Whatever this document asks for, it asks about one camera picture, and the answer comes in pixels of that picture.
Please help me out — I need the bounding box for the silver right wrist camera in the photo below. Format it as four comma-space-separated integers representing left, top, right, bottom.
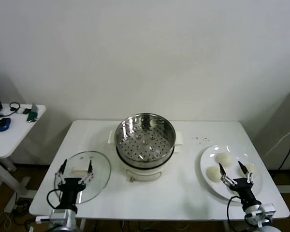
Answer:
261, 202, 276, 216

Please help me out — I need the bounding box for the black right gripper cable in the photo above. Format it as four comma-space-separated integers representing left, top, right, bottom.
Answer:
226, 196, 247, 232

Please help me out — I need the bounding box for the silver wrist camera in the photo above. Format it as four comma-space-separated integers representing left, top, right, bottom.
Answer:
261, 202, 276, 216
49, 209, 77, 222

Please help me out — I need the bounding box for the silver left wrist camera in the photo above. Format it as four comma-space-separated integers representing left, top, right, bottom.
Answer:
49, 209, 77, 222

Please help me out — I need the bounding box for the white electric cooking pot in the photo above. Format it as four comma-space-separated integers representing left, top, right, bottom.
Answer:
107, 130, 184, 182

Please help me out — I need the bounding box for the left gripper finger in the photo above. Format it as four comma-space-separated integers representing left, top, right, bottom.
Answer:
54, 159, 68, 186
78, 159, 95, 186

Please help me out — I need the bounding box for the dark floor power strip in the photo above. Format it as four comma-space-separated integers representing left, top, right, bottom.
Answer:
13, 197, 32, 215

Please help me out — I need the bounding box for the perforated stainless steel steamer basket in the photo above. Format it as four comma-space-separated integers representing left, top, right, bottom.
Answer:
115, 112, 177, 169

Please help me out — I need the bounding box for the large white plate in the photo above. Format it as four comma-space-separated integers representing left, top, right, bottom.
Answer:
200, 144, 263, 203

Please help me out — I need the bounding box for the round glass pot lid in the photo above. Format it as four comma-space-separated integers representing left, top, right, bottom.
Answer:
54, 150, 112, 205

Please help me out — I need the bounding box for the green upright gadget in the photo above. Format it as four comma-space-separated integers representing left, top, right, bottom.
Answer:
26, 101, 39, 123

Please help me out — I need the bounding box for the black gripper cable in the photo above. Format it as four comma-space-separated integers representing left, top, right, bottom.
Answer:
46, 189, 63, 210
226, 196, 247, 232

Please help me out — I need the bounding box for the white side table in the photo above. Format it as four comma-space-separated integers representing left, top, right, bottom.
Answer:
0, 103, 47, 213

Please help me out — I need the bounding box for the white work table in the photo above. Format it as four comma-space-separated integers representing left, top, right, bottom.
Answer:
29, 120, 290, 232

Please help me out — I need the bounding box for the blue computer mouse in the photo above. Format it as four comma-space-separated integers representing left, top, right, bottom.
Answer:
0, 117, 12, 132

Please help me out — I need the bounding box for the thin black looped cable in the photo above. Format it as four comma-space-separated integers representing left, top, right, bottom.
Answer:
0, 102, 22, 119

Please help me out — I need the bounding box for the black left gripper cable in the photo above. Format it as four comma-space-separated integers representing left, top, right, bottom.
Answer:
46, 189, 63, 210

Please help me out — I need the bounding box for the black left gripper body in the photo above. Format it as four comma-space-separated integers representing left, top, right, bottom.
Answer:
58, 178, 87, 210

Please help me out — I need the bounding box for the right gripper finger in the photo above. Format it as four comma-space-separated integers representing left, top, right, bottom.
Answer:
218, 163, 235, 187
238, 161, 254, 185

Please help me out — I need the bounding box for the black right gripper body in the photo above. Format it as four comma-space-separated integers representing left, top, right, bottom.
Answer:
231, 178, 262, 206

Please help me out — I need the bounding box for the white wall cable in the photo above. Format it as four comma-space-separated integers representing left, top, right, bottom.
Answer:
264, 122, 290, 157

